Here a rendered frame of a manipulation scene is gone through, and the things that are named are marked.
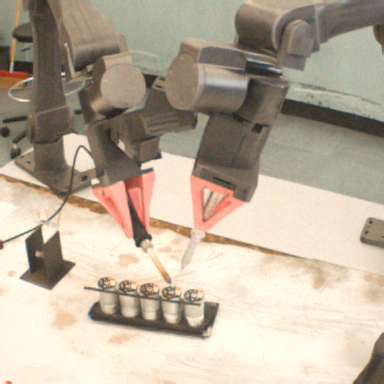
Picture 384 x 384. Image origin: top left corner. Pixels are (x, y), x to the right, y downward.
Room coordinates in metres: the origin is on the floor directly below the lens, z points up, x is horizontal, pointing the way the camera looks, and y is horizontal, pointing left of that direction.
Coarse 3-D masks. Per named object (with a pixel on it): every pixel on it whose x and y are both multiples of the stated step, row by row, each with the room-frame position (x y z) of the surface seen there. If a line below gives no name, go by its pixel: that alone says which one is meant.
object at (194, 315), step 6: (192, 294) 0.63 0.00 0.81; (186, 300) 0.63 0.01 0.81; (186, 306) 0.63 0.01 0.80; (192, 306) 0.62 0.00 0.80; (198, 306) 0.62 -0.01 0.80; (186, 312) 0.63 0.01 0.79; (192, 312) 0.62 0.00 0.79; (198, 312) 0.62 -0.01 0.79; (186, 318) 0.63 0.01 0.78; (192, 318) 0.62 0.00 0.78; (198, 318) 0.62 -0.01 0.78; (192, 324) 0.62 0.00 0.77; (198, 324) 0.62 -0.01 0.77
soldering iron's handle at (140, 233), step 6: (126, 198) 0.76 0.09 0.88; (132, 210) 0.74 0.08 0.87; (132, 216) 0.73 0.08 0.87; (132, 222) 0.72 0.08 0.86; (138, 222) 0.72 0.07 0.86; (132, 228) 0.71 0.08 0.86; (138, 228) 0.71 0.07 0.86; (144, 228) 0.72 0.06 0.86; (138, 234) 0.70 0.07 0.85; (144, 234) 0.70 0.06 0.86; (150, 234) 0.71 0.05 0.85; (138, 240) 0.70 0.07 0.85; (150, 240) 0.71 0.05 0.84; (138, 246) 0.70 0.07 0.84
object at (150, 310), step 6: (156, 294) 0.64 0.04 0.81; (144, 300) 0.63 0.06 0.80; (150, 300) 0.63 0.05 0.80; (144, 306) 0.64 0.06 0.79; (150, 306) 0.63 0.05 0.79; (156, 306) 0.64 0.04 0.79; (144, 312) 0.64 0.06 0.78; (150, 312) 0.63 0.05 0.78; (156, 312) 0.64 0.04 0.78; (144, 318) 0.64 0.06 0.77; (150, 318) 0.63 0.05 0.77; (156, 318) 0.64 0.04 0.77
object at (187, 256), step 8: (216, 192) 0.64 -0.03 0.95; (208, 200) 0.64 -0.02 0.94; (216, 200) 0.64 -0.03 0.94; (208, 208) 0.64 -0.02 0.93; (208, 216) 0.64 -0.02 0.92; (192, 232) 0.64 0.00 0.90; (200, 232) 0.64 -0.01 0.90; (192, 240) 0.64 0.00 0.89; (192, 248) 0.64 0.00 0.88; (184, 256) 0.64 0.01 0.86; (192, 256) 0.64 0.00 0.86
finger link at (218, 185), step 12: (192, 168) 0.63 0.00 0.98; (192, 180) 0.62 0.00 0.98; (204, 180) 0.62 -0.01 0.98; (216, 180) 0.61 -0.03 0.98; (192, 192) 0.62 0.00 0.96; (228, 192) 0.61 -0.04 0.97; (192, 204) 0.63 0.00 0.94; (228, 204) 0.62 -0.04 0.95; (240, 204) 0.61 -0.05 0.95; (216, 216) 0.63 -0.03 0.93; (204, 228) 0.63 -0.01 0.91
